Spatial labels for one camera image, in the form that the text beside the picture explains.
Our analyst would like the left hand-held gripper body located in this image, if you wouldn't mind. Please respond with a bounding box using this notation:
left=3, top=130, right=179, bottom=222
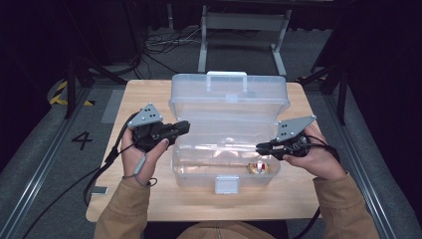
left=127, top=103, right=175, bottom=153

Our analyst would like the white metal desk frame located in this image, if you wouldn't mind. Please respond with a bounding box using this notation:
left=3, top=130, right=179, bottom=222
left=197, top=4, right=293, bottom=79

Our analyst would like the person's left hand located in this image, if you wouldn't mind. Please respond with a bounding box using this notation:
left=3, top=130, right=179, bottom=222
left=119, top=131, right=170, bottom=182

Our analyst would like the person's torso tan clothing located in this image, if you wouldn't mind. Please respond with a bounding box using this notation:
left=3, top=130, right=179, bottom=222
left=175, top=221, right=282, bottom=239

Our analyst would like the person's right hand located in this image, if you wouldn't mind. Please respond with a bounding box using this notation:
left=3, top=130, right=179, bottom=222
left=282, top=124, right=347, bottom=182

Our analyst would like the right hand-held gripper black cable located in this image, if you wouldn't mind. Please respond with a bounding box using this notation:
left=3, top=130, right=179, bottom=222
left=292, top=133, right=341, bottom=239

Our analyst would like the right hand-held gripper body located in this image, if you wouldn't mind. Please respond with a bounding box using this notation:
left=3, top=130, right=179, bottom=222
left=275, top=115, right=317, bottom=161

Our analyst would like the round tin with red label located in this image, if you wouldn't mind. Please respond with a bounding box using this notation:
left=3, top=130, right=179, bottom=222
left=248, top=160, right=271, bottom=175

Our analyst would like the black metal stand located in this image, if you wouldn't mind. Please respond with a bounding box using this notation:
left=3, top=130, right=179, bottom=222
left=297, top=64, right=349, bottom=125
left=64, top=58, right=128, bottom=120

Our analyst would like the left hand-held gripper black cable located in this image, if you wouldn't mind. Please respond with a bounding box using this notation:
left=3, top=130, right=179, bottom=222
left=21, top=113, right=140, bottom=239

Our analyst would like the hand-held gripper black cable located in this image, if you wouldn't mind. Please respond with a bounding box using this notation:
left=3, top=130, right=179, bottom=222
left=292, top=133, right=341, bottom=239
left=21, top=113, right=140, bottom=239

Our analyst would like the clear plastic storage box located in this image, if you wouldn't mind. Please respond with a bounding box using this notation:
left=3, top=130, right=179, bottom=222
left=168, top=70, right=291, bottom=195

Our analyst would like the bundle of floor cables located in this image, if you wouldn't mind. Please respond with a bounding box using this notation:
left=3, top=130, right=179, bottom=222
left=132, top=26, right=203, bottom=81

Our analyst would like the grey wrist strap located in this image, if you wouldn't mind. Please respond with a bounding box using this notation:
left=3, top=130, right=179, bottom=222
left=122, top=153, right=158, bottom=187

